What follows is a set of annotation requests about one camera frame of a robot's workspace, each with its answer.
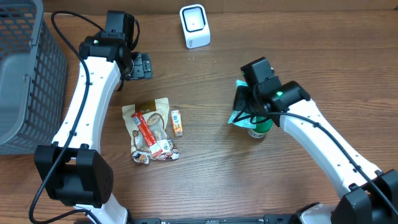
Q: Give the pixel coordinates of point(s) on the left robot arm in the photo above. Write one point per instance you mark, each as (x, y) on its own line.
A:
(71, 166)

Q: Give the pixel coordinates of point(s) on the red snack bar wrapper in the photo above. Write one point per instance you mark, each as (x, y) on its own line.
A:
(154, 147)

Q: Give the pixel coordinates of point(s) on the orange snack packet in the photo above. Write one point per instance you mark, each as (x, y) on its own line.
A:
(177, 123)

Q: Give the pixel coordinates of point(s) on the brown nut snack pouch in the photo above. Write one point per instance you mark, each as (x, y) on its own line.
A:
(155, 113)

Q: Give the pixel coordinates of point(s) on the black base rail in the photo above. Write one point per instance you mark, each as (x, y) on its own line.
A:
(214, 221)

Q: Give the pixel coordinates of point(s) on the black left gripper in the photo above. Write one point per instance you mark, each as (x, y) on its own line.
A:
(142, 66)

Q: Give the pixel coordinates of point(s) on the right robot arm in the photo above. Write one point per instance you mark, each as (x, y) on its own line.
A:
(367, 194)

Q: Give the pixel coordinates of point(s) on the green bottle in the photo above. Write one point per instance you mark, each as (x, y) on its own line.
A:
(262, 126)

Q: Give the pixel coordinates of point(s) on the grey plastic mesh basket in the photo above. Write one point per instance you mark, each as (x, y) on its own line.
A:
(33, 78)

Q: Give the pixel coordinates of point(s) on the white barcode scanner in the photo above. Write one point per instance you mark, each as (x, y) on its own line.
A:
(195, 26)

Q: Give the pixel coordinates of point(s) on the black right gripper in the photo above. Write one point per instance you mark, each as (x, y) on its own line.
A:
(239, 99)

